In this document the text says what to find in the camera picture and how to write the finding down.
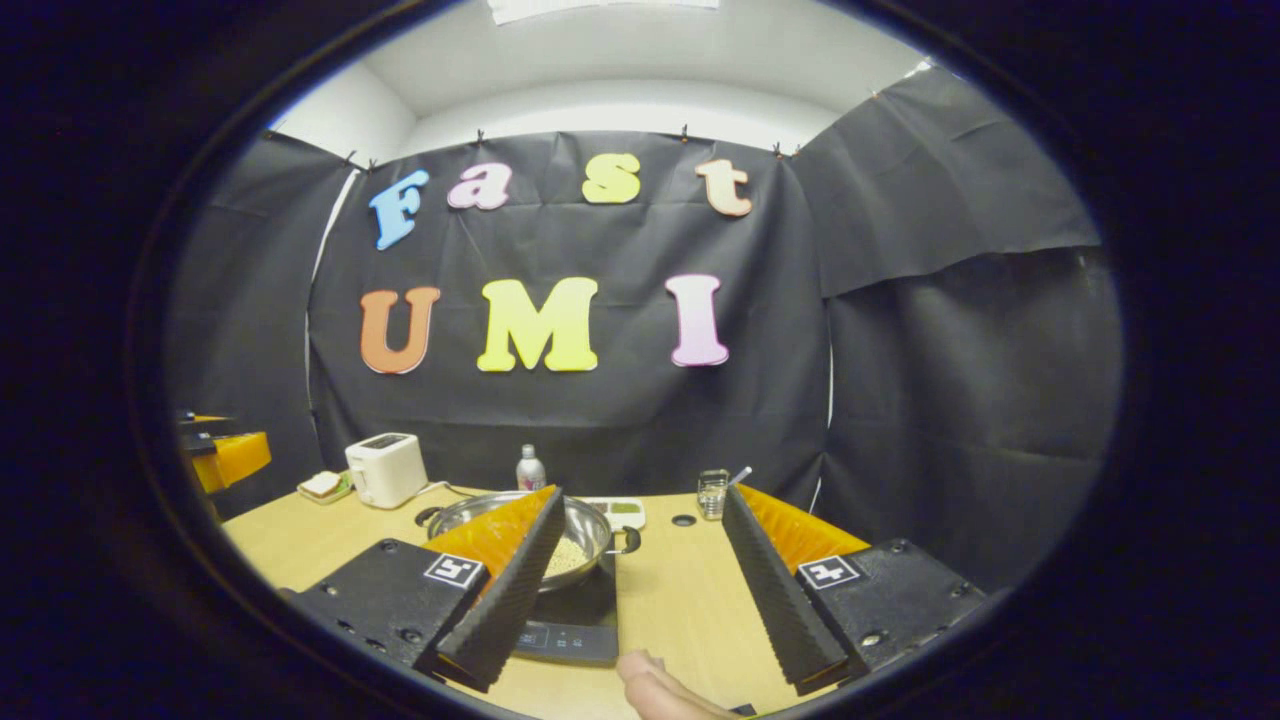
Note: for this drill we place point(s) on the white divided spice dish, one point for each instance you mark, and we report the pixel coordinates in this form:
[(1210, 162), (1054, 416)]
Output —
[(625, 512)]

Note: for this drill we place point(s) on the small ceiling light panel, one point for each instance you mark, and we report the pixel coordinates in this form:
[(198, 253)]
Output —
[(917, 69)]

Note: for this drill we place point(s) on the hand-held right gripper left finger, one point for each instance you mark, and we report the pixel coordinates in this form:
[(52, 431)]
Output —
[(510, 600)]

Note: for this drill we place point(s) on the black induction cooktop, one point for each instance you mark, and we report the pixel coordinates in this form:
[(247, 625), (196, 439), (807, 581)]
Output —
[(580, 610)]

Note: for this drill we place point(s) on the large ceiling light panel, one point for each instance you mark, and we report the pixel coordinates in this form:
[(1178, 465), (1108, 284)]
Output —
[(600, 8)]

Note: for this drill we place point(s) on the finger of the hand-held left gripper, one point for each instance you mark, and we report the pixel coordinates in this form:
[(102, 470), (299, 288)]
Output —
[(240, 460), (205, 416)]

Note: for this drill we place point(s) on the sandwich with lettuce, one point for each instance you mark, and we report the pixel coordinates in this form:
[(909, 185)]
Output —
[(320, 484)]

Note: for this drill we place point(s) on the black backdrop cloth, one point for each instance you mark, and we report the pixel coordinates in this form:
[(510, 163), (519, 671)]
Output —
[(900, 400)]

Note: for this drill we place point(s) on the thin straw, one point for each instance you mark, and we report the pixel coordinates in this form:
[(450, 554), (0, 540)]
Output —
[(740, 475)]

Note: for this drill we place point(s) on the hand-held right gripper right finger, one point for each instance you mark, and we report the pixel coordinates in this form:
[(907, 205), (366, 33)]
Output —
[(785, 600)]

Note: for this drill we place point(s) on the silver printed metal bottle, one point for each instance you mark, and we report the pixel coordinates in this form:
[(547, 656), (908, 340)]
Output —
[(531, 472)]

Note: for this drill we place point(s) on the white rectangular tray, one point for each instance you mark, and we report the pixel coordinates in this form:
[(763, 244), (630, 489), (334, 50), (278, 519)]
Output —
[(345, 492)]

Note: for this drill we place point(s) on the pile of yellow soybeans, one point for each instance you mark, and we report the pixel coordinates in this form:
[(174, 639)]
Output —
[(568, 558)]

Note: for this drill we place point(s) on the white toaster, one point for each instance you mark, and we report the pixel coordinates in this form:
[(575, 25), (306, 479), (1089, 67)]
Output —
[(385, 470)]

